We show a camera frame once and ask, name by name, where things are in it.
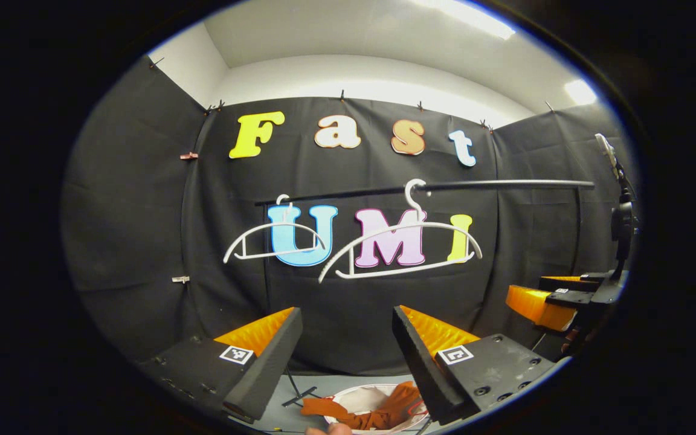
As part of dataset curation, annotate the white laundry hamper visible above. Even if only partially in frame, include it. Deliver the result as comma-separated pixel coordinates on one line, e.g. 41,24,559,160
323,384,430,434

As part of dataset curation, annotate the small ceiling light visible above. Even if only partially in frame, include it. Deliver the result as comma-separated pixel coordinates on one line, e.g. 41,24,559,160
564,79,598,106

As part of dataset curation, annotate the black clothes rack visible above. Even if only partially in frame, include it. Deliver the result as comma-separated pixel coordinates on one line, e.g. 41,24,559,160
256,179,596,407

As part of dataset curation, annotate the row of black clips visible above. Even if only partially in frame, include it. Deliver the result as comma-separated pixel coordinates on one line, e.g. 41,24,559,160
149,56,555,134

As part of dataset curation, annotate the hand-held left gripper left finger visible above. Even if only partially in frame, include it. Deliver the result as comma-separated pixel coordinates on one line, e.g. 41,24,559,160
140,307,305,425

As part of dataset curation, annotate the white plastic hanger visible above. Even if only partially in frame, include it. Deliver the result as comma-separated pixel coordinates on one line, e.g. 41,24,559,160
318,179,483,283
223,194,327,263

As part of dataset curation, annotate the orange corduroy shirt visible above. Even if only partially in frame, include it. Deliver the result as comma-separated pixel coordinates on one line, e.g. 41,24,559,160
300,381,424,431

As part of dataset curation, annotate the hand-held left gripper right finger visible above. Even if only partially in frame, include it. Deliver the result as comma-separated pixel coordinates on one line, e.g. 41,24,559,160
391,305,569,425

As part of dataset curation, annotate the black backdrop cloth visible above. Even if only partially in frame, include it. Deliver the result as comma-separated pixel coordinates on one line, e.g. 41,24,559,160
61,57,636,378

